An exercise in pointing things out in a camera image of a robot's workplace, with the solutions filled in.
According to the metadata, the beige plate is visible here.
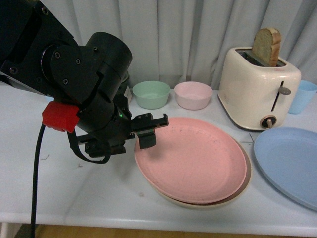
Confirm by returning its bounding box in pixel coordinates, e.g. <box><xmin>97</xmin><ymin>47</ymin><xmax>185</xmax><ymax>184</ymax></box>
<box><xmin>148</xmin><ymin>141</ymin><xmax>253</xmax><ymax>211</ymax></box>

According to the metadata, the cream toaster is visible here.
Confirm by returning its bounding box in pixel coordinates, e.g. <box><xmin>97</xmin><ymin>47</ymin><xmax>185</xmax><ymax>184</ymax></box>
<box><xmin>218</xmin><ymin>47</ymin><xmax>301</xmax><ymax>130</ymax></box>

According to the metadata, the light blue cup right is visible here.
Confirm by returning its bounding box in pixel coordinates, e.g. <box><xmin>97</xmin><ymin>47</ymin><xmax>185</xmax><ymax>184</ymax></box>
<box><xmin>288</xmin><ymin>80</ymin><xmax>317</xmax><ymax>114</ymax></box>

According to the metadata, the pink plate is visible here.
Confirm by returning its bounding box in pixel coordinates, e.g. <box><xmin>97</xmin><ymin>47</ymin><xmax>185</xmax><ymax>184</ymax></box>
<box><xmin>135</xmin><ymin>118</ymin><xmax>247</xmax><ymax>205</ymax></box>

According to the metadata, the dark blue saucepan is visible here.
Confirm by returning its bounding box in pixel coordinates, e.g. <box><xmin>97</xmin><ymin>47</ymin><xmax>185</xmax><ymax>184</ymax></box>
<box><xmin>121</xmin><ymin>72</ymin><xmax>132</xmax><ymax>104</ymax></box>

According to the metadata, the pink bowl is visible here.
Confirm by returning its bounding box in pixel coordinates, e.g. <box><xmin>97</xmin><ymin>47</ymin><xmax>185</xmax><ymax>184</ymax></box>
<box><xmin>174</xmin><ymin>81</ymin><xmax>213</xmax><ymax>110</ymax></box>

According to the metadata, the green bowl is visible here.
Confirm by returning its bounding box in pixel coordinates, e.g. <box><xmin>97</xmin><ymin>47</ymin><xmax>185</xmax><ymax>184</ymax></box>
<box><xmin>133</xmin><ymin>81</ymin><xmax>170</xmax><ymax>109</ymax></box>

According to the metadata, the black cable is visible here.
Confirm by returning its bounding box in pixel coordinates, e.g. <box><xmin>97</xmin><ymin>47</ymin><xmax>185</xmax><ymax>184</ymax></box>
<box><xmin>30</xmin><ymin>123</ymin><xmax>47</xmax><ymax>238</ymax></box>

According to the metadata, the grey curtain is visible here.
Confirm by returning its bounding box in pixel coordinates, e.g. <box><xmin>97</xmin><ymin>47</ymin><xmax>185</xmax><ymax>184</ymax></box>
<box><xmin>44</xmin><ymin>0</ymin><xmax>317</xmax><ymax>89</ymax></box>

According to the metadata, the bread slice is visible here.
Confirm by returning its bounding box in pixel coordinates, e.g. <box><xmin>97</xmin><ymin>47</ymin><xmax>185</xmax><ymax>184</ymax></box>
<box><xmin>252</xmin><ymin>28</ymin><xmax>281</xmax><ymax>67</ymax></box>

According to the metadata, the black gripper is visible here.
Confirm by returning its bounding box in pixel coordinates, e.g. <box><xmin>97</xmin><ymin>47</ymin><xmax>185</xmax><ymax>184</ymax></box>
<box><xmin>77</xmin><ymin>95</ymin><xmax>169</xmax><ymax>158</ymax></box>

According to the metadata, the blue plate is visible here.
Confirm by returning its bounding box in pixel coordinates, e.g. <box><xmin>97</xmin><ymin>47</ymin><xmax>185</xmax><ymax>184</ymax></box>
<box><xmin>254</xmin><ymin>127</ymin><xmax>317</xmax><ymax>210</ymax></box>

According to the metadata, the red camera mount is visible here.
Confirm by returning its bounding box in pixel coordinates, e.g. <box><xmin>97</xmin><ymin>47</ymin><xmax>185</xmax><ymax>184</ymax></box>
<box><xmin>42</xmin><ymin>101</ymin><xmax>79</xmax><ymax>133</ymax></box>

